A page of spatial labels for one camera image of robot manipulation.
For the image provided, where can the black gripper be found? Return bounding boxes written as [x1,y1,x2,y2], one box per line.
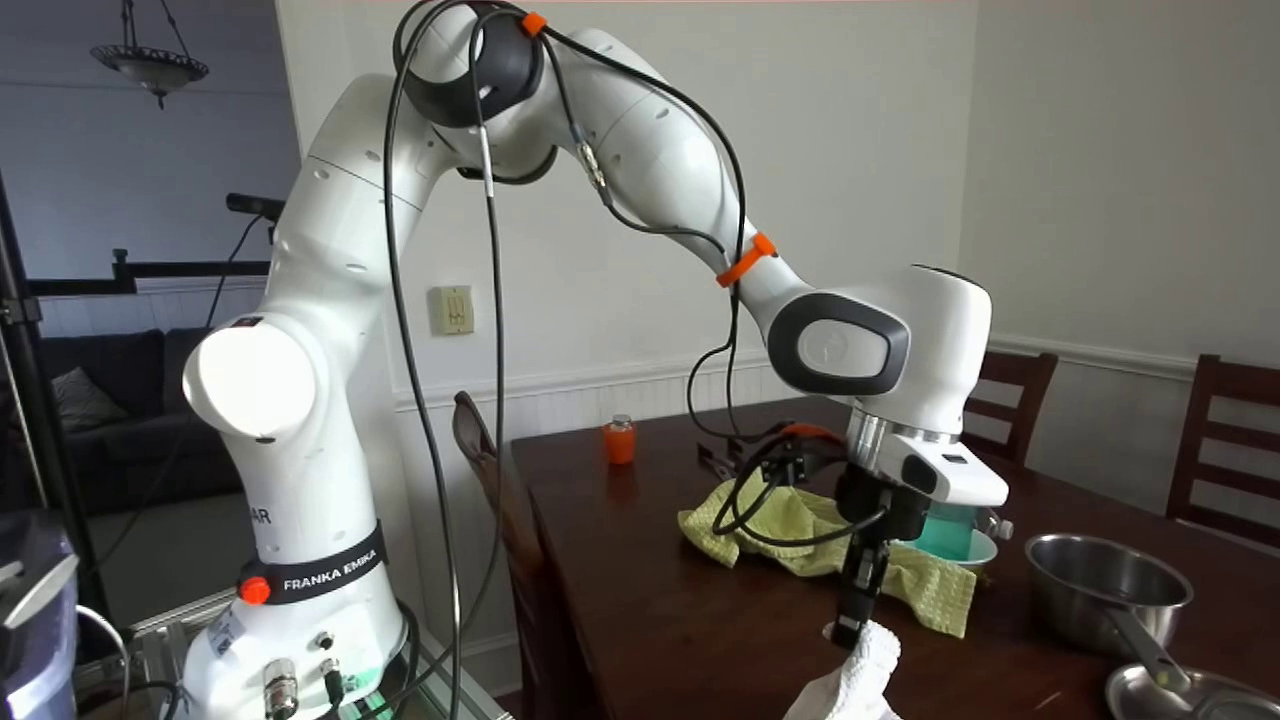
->
[832,456,930,658]

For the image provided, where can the white paper sheets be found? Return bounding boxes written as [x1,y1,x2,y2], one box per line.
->
[780,618,906,720]

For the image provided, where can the green towel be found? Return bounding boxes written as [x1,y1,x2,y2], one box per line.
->
[672,465,981,640]

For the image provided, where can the teal bowl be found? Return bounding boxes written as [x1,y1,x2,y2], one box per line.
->
[913,504,998,574]

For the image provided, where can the steel pot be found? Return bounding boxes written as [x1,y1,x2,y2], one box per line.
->
[1018,534,1205,697]

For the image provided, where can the dark wooden chair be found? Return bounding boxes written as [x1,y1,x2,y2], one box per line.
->
[447,389,592,720]
[964,348,1061,477]
[1163,351,1280,554]

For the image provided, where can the orange juice bottle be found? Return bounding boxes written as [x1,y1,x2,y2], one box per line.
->
[600,418,641,472]

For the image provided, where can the round pan lid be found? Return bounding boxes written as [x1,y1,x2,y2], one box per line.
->
[1101,662,1280,720]

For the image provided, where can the dark sofa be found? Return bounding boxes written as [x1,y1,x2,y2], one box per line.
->
[32,324,242,518]

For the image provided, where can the black boom stand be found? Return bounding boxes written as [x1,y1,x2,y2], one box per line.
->
[0,175,293,631]

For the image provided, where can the dark plastic bin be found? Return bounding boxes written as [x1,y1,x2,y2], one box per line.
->
[0,512,85,720]

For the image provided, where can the hanging chandelier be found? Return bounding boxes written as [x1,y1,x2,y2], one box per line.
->
[89,0,213,112]

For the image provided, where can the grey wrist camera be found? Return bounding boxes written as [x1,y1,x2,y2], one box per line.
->
[871,446,1013,512]

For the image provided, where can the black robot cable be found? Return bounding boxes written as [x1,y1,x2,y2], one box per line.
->
[378,0,854,720]

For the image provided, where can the beige light switch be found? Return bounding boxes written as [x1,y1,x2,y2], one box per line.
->
[424,282,480,340]

